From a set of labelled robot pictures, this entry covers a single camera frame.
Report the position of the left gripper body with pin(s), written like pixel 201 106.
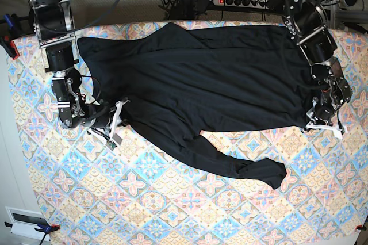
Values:
pixel 323 109

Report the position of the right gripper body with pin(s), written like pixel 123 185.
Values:
pixel 98 116

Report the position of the black t-shirt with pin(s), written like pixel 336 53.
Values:
pixel 179 82

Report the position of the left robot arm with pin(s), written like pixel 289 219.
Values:
pixel 306 21

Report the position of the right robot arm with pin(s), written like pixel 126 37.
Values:
pixel 55 29

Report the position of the patterned tablecloth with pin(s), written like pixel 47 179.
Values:
pixel 137 194

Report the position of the orange clamp lower right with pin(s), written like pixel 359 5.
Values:
pixel 361 228

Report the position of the blue orange clamp lower left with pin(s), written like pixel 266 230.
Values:
pixel 43 228

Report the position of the blue orange clamp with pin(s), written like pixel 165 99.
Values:
pixel 14 32
pixel 43 228

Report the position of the white power strip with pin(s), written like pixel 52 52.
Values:
pixel 257 4

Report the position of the blue orange clamp upper left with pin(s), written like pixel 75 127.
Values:
pixel 14 32

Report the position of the white floor vent box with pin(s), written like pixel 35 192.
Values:
pixel 24 222

